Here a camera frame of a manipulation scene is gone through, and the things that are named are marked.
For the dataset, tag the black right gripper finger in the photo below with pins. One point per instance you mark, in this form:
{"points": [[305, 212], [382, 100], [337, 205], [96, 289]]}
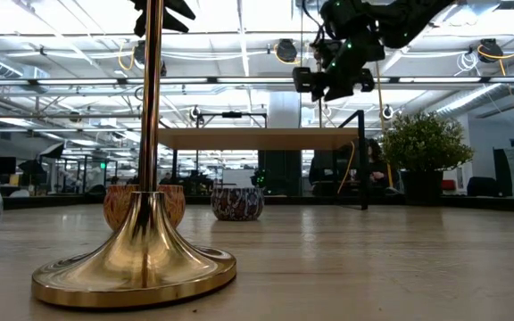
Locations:
{"points": [[367, 80], [306, 80]]}

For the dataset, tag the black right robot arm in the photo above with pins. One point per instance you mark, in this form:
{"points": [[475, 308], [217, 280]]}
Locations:
{"points": [[408, 22]]}

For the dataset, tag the potted green plant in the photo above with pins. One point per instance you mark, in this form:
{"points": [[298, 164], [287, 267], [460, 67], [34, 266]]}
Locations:
{"points": [[422, 142]]}

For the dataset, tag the medium brass candlestick holder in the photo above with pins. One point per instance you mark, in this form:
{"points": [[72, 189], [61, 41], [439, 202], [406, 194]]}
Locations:
{"points": [[145, 249]]}

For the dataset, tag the purple patterned candle tin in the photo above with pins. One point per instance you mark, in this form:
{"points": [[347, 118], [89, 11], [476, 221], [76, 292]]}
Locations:
{"points": [[237, 204]]}

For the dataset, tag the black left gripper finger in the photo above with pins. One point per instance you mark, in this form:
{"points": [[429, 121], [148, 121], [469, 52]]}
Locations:
{"points": [[179, 9], [174, 24]]}

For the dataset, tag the person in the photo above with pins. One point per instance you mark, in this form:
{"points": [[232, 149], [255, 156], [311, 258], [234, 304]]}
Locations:
{"points": [[375, 167]]}

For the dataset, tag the orange patterned candle tin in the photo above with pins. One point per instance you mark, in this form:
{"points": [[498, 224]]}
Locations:
{"points": [[174, 205]]}

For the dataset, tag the black office chair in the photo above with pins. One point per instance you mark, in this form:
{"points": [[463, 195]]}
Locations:
{"points": [[482, 186]]}

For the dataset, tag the wooden shelf with black legs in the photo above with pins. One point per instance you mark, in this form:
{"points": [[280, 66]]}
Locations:
{"points": [[257, 138]]}

